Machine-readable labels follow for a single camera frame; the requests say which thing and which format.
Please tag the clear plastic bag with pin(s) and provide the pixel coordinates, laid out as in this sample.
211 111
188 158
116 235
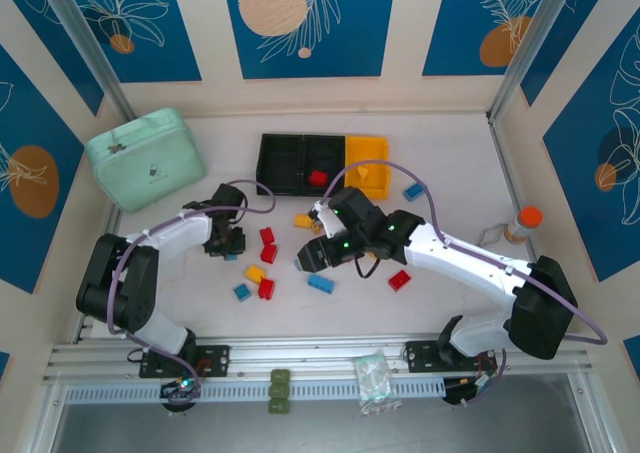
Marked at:
372 378

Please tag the long blue lego brick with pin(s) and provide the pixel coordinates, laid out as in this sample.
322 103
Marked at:
320 283

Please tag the green square block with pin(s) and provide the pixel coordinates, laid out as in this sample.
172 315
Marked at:
279 391
280 376
278 407

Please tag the aluminium frame post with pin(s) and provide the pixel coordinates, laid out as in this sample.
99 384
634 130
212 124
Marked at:
535 43
85 38

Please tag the orange capped bottle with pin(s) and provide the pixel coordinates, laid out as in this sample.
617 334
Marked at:
529 218

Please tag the yellow plastic bin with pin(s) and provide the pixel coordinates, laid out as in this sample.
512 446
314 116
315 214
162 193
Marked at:
367 145

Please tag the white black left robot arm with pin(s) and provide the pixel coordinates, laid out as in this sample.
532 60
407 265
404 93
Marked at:
175 235

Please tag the black plastic bin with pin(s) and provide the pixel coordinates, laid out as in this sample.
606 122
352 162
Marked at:
325 153
280 163

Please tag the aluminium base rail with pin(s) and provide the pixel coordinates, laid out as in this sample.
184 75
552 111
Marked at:
310 353

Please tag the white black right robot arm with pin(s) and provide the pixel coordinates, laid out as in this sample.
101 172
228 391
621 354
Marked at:
465 263

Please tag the mint green zip case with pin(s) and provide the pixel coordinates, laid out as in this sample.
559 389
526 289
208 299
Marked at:
145 163

